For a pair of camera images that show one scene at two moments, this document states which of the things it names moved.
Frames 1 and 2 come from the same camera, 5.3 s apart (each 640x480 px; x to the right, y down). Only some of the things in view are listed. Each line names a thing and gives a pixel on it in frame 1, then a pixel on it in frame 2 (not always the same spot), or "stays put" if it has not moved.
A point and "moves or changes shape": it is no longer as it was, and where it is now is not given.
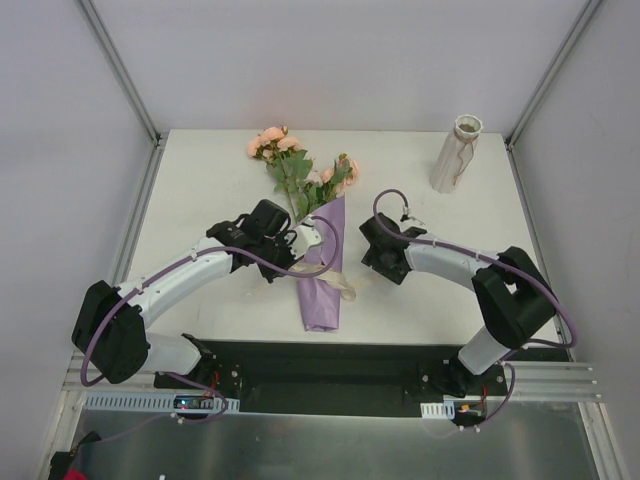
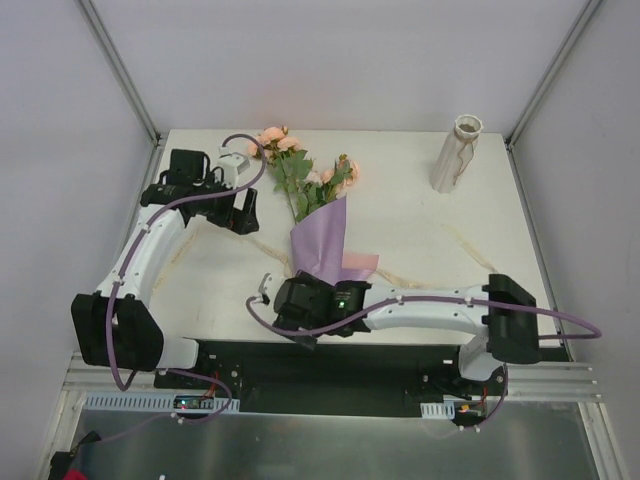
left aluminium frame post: (157, 138) stays put
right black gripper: (378, 258) → (292, 304)
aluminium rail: (555, 381) stays put
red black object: (60, 468) stays put
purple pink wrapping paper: (320, 304) moves or changes shape
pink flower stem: (331, 183) stays put
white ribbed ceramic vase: (456, 154) stays put
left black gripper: (279, 257) → (239, 214)
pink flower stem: (288, 163) stays put
